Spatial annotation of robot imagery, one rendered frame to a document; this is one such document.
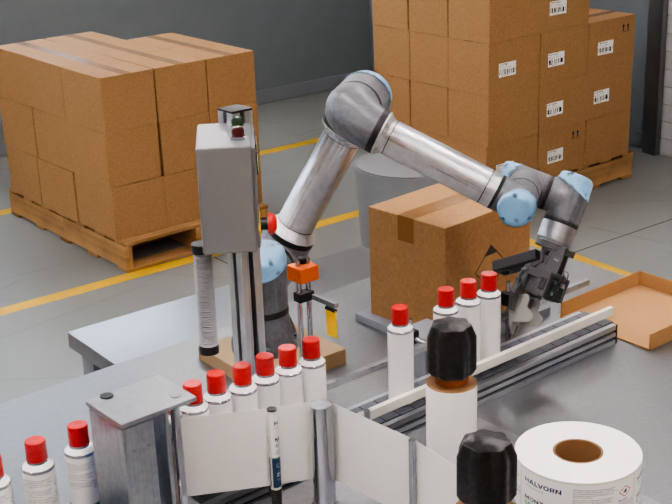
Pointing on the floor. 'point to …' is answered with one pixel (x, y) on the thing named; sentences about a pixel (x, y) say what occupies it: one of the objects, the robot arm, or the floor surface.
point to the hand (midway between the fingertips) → (512, 328)
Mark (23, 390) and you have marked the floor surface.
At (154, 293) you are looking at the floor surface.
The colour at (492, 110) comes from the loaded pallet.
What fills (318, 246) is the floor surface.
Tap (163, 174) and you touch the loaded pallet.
